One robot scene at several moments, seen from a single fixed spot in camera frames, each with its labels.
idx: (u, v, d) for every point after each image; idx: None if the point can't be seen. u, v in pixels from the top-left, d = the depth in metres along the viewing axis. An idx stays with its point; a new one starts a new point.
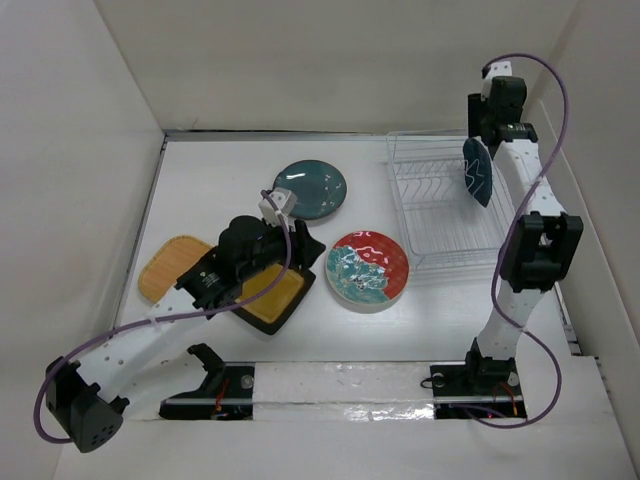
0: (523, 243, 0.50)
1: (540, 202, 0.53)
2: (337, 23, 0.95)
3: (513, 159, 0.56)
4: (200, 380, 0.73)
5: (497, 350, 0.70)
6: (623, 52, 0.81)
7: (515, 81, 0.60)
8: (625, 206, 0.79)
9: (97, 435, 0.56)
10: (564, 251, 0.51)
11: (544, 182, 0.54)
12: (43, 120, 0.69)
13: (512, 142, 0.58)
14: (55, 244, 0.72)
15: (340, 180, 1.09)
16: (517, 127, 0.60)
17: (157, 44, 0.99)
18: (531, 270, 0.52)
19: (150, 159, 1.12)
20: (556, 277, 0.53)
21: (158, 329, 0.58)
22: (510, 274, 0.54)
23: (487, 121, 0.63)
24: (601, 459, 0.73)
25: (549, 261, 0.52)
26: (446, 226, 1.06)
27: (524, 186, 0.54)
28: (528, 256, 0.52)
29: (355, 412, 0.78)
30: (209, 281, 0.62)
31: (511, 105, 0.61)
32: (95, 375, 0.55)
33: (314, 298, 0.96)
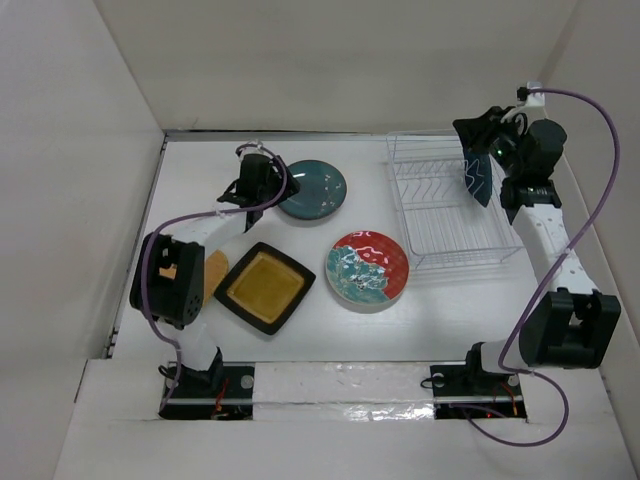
0: (553, 323, 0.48)
1: (568, 278, 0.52)
2: (337, 23, 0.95)
3: (536, 224, 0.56)
4: (212, 357, 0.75)
5: (495, 364, 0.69)
6: (624, 53, 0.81)
7: (553, 146, 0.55)
8: (627, 206, 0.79)
9: (191, 307, 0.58)
10: (598, 336, 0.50)
11: (570, 256, 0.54)
12: (43, 119, 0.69)
13: (533, 209, 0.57)
14: (54, 244, 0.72)
15: (340, 180, 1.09)
16: (538, 196, 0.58)
17: (157, 44, 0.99)
18: (560, 353, 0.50)
19: (150, 159, 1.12)
20: (588, 364, 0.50)
21: (225, 215, 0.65)
22: (532, 356, 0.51)
23: (512, 169, 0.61)
24: (602, 459, 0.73)
25: (580, 346, 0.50)
26: (446, 227, 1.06)
27: (549, 258, 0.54)
28: (557, 338, 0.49)
29: (355, 412, 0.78)
30: (240, 200, 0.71)
31: (541, 168, 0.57)
32: (190, 239, 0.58)
33: (313, 299, 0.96)
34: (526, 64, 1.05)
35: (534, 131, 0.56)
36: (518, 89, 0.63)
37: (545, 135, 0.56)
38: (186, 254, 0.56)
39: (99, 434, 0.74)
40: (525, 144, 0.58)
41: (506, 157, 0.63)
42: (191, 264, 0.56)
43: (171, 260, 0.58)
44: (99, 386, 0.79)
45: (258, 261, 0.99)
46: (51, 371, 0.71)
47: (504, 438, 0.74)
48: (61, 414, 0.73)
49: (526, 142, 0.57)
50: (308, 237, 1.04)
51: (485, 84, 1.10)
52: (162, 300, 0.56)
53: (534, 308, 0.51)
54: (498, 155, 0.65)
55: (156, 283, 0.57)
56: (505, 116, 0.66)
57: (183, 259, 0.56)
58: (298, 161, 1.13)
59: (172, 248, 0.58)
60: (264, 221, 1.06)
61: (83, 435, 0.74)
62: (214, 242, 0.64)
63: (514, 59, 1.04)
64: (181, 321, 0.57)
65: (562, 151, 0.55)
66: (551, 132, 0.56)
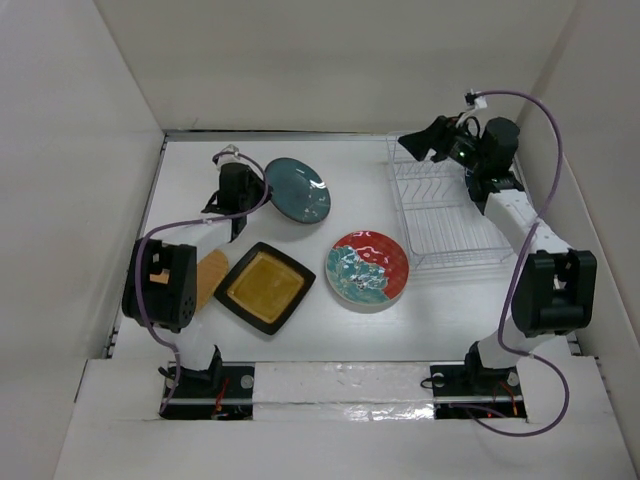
0: (541, 284, 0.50)
1: (543, 241, 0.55)
2: (337, 23, 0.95)
3: (505, 205, 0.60)
4: (209, 358, 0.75)
5: (495, 362, 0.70)
6: (623, 52, 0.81)
7: (509, 140, 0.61)
8: (625, 206, 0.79)
9: (185, 309, 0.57)
10: (582, 292, 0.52)
11: (542, 225, 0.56)
12: (42, 119, 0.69)
13: (501, 194, 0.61)
14: (54, 243, 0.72)
15: (323, 194, 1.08)
16: (504, 185, 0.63)
17: (157, 44, 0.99)
18: (553, 314, 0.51)
19: (150, 158, 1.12)
20: (579, 321, 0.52)
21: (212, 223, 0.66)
22: (527, 323, 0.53)
23: (477, 165, 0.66)
24: (602, 459, 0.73)
25: (569, 306, 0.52)
26: (447, 226, 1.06)
27: (523, 229, 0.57)
28: (547, 301, 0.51)
29: (355, 412, 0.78)
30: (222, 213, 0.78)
31: (502, 161, 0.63)
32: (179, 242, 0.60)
33: (313, 298, 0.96)
34: (526, 63, 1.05)
35: (490, 128, 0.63)
36: (466, 94, 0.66)
37: (501, 131, 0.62)
38: (180, 256, 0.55)
39: (99, 434, 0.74)
40: (485, 142, 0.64)
41: (471, 156, 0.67)
42: (184, 266, 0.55)
43: (160, 265, 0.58)
44: (99, 386, 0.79)
45: (258, 261, 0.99)
46: (51, 371, 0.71)
47: (506, 431, 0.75)
48: (61, 414, 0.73)
49: (486, 140, 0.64)
50: (308, 237, 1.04)
51: (485, 84, 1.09)
52: (155, 306, 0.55)
53: (521, 276, 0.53)
54: (460, 155, 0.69)
55: (149, 288, 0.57)
56: (458, 121, 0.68)
57: (175, 262, 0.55)
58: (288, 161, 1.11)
59: (163, 254, 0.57)
60: (264, 222, 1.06)
61: (83, 435, 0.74)
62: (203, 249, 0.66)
63: (514, 60, 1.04)
64: (175, 324, 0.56)
65: (518, 143, 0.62)
66: (506, 128, 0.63)
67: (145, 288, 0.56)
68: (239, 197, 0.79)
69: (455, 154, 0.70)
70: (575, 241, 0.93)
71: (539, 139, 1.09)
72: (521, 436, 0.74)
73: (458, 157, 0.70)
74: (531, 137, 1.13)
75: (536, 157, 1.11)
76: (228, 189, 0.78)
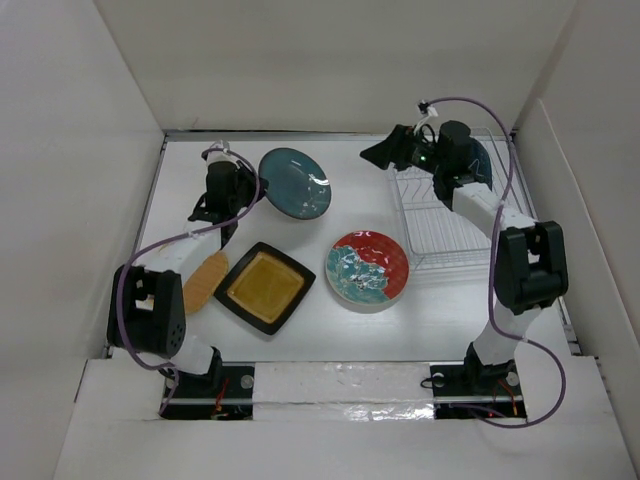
0: (516, 258, 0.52)
1: (511, 220, 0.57)
2: (337, 23, 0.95)
3: (470, 196, 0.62)
4: (208, 362, 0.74)
5: (494, 359, 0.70)
6: (622, 52, 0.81)
7: (463, 139, 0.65)
8: (625, 206, 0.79)
9: (173, 338, 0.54)
10: (556, 259, 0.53)
11: (508, 207, 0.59)
12: (42, 120, 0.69)
13: (464, 188, 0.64)
14: (54, 243, 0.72)
15: (322, 187, 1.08)
16: (466, 181, 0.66)
17: (157, 44, 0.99)
18: (534, 285, 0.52)
19: (150, 159, 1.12)
20: (558, 290, 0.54)
21: (199, 235, 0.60)
22: (512, 299, 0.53)
23: (437, 166, 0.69)
24: (601, 459, 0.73)
25: (546, 274, 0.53)
26: (447, 226, 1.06)
27: (490, 212, 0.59)
28: (526, 273, 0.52)
29: (355, 412, 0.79)
30: (214, 216, 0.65)
31: (460, 160, 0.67)
32: (165, 268, 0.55)
33: (314, 298, 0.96)
34: (527, 63, 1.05)
35: (444, 132, 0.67)
36: (419, 103, 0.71)
37: (454, 132, 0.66)
38: (163, 285, 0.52)
39: (99, 434, 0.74)
40: (441, 145, 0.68)
41: (431, 159, 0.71)
42: (167, 295, 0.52)
43: (145, 292, 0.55)
44: (99, 386, 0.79)
45: (257, 261, 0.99)
46: (51, 371, 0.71)
47: (502, 425, 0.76)
48: (61, 414, 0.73)
49: (441, 142, 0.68)
50: (308, 237, 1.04)
51: (485, 84, 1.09)
52: (140, 338, 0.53)
53: (497, 256, 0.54)
54: (421, 160, 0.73)
55: (132, 318, 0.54)
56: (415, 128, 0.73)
57: (158, 291, 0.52)
58: (281, 151, 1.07)
59: (146, 279, 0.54)
60: (263, 222, 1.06)
61: (83, 435, 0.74)
62: (191, 267, 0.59)
63: (514, 60, 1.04)
64: (163, 355, 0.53)
65: (471, 142, 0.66)
66: (457, 129, 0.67)
67: (129, 320, 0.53)
68: (231, 196, 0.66)
69: (416, 159, 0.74)
70: (575, 241, 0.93)
71: (539, 139, 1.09)
72: (516, 428, 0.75)
73: (420, 162, 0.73)
74: (531, 137, 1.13)
75: (536, 157, 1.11)
76: (217, 190, 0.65)
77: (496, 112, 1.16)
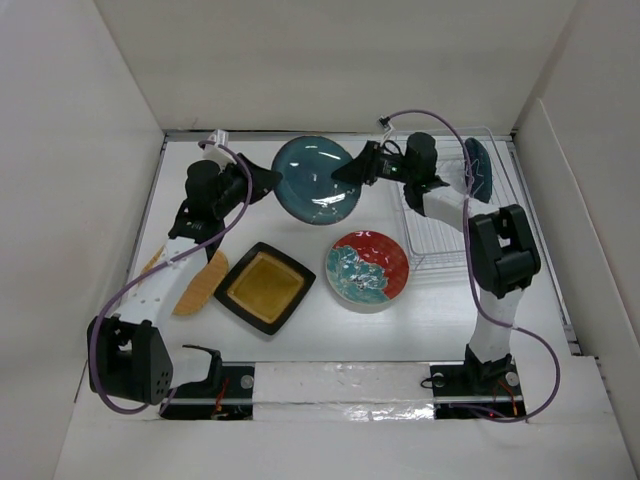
0: (484, 240, 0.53)
1: (477, 208, 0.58)
2: (336, 23, 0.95)
3: (439, 198, 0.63)
4: (207, 369, 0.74)
5: (491, 354, 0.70)
6: (622, 52, 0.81)
7: (429, 151, 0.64)
8: (624, 206, 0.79)
9: (159, 384, 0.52)
10: (524, 237, 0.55)
11: (473, 199, 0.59)
12: (42, 121, 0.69)
13: (433, 191, 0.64)
14: (54, 244, 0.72)
15: (351, 186, 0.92)
16: (435, 187, 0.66)
17: (157, 44, 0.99)
18: (509, 265, 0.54)
19: (150, 159, 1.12)
20: (532, 267, 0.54)
21: (177, 264, 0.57)
22: (492, 283, 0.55)
23: (409, 177, 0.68)
24: (601, 459, 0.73)
25: (518, 252, 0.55)
26: (447, 227, 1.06)
27: (458, 207, 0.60)
28: (498, 254, 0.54)
29: (355, 412, 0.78)
30: (197, 230, 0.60)
31: (428, 169, 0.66)
32: (141, 317, 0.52)
33: (314, 298, 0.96)
34: (526, 63, 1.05)
35: (411, 143, 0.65)
36: (379, 118, 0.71)
37: (421, 144, 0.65)
38: (142, 342, 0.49)
39: (99, 434, 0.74)
40: (408, 159, 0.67)
41: (401, 170, 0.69)
42: (146, 350, 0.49)
43: (124, 340, 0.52)
44: None
45: (258, 262, 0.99)
46: (51, 370, 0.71)
47: (501, 419, 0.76)
48: (61, 414, 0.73)
49: (409, 156, 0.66)
50: (308, 237, 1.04)
51: (485, 84, 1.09)
52: (127, 388, 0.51)
53: (470, 245, 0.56)
54: (393, 172, 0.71)
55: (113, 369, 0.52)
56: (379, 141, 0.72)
57: (135, 346, 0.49)
58: (299, 139, 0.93)
59: (124, 329, 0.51)
60: (264, 222, 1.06)
61: (83, 434, 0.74)
62: (174, 295, 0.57)
63: (513, 59, 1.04)
64: (150, 403, 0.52)
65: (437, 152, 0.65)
66: (424, 139, 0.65)
67: (111, 372, 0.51)
68: (215, 207, 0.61)
69: (387, 172, 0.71)
70: (576, 241, 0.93)
71: (540, 139, 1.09)
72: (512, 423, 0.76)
73: (391, 174, 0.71)
74: (531, 136, 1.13)
75: (537, 156, 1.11)
76: (200, 200, 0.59)
77: (496, 112, 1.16)
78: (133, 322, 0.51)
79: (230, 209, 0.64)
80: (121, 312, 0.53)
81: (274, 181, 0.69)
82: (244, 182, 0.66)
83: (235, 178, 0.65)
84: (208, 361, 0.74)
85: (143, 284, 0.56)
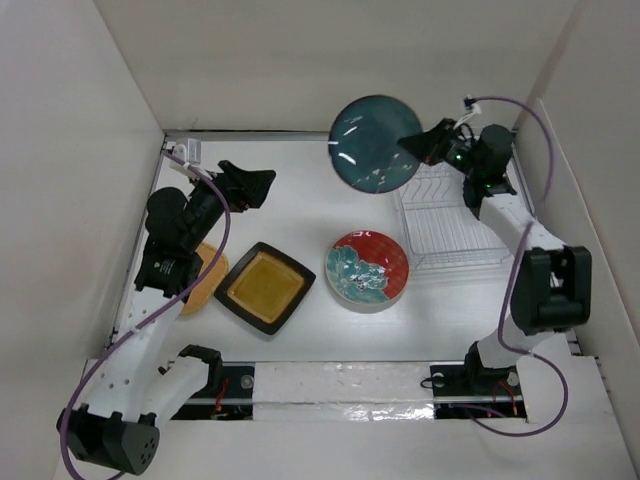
0: (536, 281, 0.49)
1: (538, 239, 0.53)
2: (336, 22, 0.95)
3: (499, 208, 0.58)
4: (205, 376, 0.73)
5: (496, 362, 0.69)
6: (622, 52, 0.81)
7: (504, 147, 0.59)
8: (626, 206, 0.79)
9: (144, 454, 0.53)
10: (579, 286, 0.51)
11: (537, 224, 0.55)
12: (42, 121, 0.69)
13: (495, 198, 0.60)
14: (54, 244, 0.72)
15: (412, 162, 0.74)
16: (498, 191, 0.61)
17: (157, 44, 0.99)
18: (552, 310, 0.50)
19: (150, 159, 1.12)
20: (577, 317, 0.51)
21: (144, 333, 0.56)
22: (526, 322, 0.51)
23: (472, 171, 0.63)
24: (601, 459, 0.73)
25: (567, 301, 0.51)
26: (447, 227, 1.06)
27: (517, 228, 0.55)
28: (545, 298, 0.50)
29: (355, 412, 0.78)
30: (166, 272, 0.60)
31: (496, 169, 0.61)
32: (110, 406, 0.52)
33: (314, 298, 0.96)
34: (526, 64, 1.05)
35: (485, 135, 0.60)
36: (464, 100, 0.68)
37: (496, 138, 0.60)
38: (110, 438, 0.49)
39: None
40: (478, 150, 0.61)
41: (464, 161, 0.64)
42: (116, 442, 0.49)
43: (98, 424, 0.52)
44: None
45: (257, 262, 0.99)
46: (51, 371, 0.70)
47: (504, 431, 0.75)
48: (61, 415, 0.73)
49: (479, 147, 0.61)
50: (308, 237, 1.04)
51: (485, 84, 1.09)
52: (111, 466, 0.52)
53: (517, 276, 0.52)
54: (457, 159, 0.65)
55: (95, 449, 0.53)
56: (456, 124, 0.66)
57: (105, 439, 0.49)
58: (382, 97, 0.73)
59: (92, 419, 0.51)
60: (264, 222, 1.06)
61: None
62: (147, 363, 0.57)
63: (513, 60, 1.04)
64: (137, 473, 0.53)
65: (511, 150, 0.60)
66: (498, 133, 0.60)
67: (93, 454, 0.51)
68: (182, 243, 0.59)
69: (450, 157, 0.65)
70: (576, 241, 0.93)
71: (540, 138, 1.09)
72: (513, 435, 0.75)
73: (454, 161, 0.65)
74: (531, 136, 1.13)
75: (536, 156, 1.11)
76: (164, 238, 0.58)
77: (496, 112, 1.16)
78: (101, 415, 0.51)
79: (207, 231, 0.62)
80: (90, 400, 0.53)
81: (261, 189, 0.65)
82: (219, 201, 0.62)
83: (204, 198, 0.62)
84: (206, 369, 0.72)
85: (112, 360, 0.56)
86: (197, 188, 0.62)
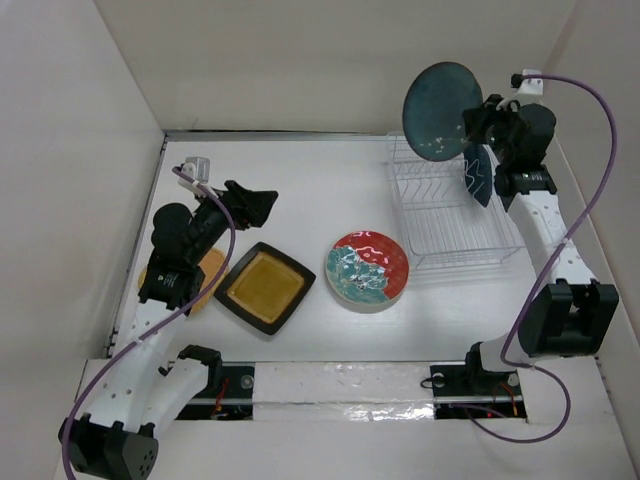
0: (552, 313, 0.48)
1: (563, 268, 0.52)
2: (337, 22, 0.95)
3: (532, 212, 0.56)
4: (204, 378, 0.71)
5: (496, 363, 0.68)
6: (623, 52, 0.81)
7: (542, 129, 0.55)
8: (627, 207, 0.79)
9: (143, 466, 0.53)
10: (597, 323, 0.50)
11: (568, 245, 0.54)
12: (42, 121, 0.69)
13: (529, 196, 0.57)
14: (54, 244, 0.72)
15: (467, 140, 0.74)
16: (533, 183, 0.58)
17: (157, 44, 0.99)
18: (560, 341, 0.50)
19: (150, 159, 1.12)
20: (585, 350, 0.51)
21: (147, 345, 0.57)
22: (532, 346, 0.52)
23: (504, 155, 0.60)
24: (601, 460, 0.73)
25: (580, 335, 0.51)
26: (447, 227, 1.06)
27: (547, 247, 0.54)
28: (557, 329, 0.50)
29: (355, 412, 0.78)
30: (169, 285, 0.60)
31: (533, 151, 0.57)
32: (113, 416, 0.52)
33: (314, 299, 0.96)
34: (526, 64, 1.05)
35: (524, 114, 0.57)
36: (513, 77, 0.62)
37: (534, 117, 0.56)
38: (113, 446, 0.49)
39: None
40: (515, 129, 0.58)
41: (498, 143, 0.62)
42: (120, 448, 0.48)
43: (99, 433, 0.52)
44: None
45: (258, 262, 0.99)
46: (51, 371, 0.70)
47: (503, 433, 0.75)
48: (60, 415, 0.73)
49: (516, 127, 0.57)
50: (308, 237, 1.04)
51: (485, 84, 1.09)
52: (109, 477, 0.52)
53: (531, 300, 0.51)
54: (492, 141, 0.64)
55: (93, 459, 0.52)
56: (501, 104, 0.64)
57: (108, 446, 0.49)
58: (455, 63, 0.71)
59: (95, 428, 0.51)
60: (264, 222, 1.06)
61: None
62: (149, 375, 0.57)
63: (513, 60, 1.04)
64: None
65: (553, 132, 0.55)
66: (540, 114, 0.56)
67: (93, 463, 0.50)
68: (184, 258, 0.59)
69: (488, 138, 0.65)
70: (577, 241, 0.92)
71: None
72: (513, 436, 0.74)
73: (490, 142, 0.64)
74: None
75: None
76: (170, 251, 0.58)
77: None
78: (103, 424, 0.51)
79: (210, 246, 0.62)
80: (92, 410, 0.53)
81: (264, 210, 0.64)
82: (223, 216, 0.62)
83: (210, 214, 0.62)
84: (205, 372, 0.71)
85: (114, 371, 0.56)
86: (203, 205, 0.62)
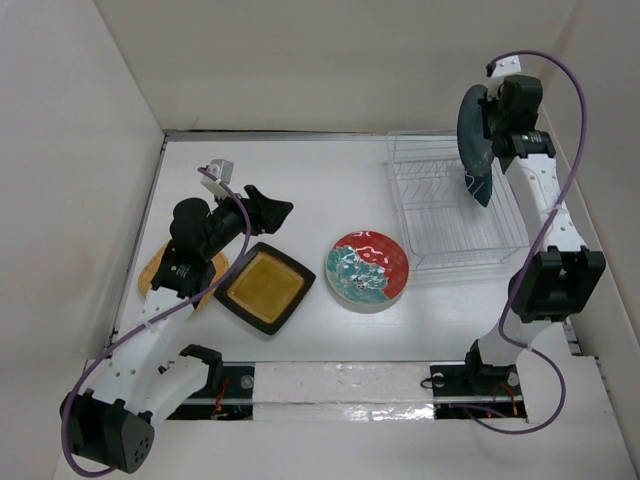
0: (541, 278, 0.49)
1: (556, 235, 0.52)
2: (337, 23, 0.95)
3: (529, 177, 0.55)
4: (204, 376, 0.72)
5: (496, 359, 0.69)
6: (623, 52, 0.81)
7: (529, 85, 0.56)
8: (626, 205, 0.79)
9: (137, 452, 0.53)
10: (583, 287, 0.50)
11: (562, 211, 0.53)
12: (42, 120, 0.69)
13: (527, 160, 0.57)
14: (55, 244, 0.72)
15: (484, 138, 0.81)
16: (531, 147, 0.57)
17: (157, 44, 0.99)
18: (547, 302, 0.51)
19: (150, 159, 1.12)
20: (569, 311, 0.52)
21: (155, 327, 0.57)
22: (522, 306, 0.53)
23: (498, 125, 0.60)
24: (601, 459, 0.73)
25: (565, 296, 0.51)
26: (446, 227, 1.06)
27: (542, 214, 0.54)
28: (547, 293, 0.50)
29: (355, 412, 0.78)
30: (182, 275, 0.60)
31: (525, 110, 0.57)
32: (114, 394, 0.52)
33: (314, 298, 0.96)
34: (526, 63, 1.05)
35: (508, 78, 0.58)
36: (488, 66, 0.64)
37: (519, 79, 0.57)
38: (111, 425, 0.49)
39: None
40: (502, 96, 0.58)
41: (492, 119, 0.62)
42: (116, 427, 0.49)
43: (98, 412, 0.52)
44: None
45: (257, 261, 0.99)
46: (50, 372, 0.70)
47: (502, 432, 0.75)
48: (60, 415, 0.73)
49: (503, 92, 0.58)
50: (308, 237, 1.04)
51: None
52: (104, 459, 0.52)
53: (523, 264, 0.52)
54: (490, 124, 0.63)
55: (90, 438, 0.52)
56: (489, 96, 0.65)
57: (106, 425, 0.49)
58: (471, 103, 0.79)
59: (95, 406, 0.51)
60: None
61: None
62: (155, 358, 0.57)
63: None
64: (129, 470, 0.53)
65: (540, 87, 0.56)
66: (523, 78, 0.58)
67: (89, 442, 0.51)
68: (198, 249, 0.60)
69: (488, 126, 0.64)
70: None
71: None
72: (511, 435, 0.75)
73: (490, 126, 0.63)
74: None
75: None
76: (185, 242, 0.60)
77: None
78: (104, 400, 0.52)
79: (225, 245, 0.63)
80: (95, 386, 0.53)
81: (280, 216, 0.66)
82: (239, 218, 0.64)
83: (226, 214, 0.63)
84: (205, 371, 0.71)
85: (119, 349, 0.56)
86: (221, 205, 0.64)
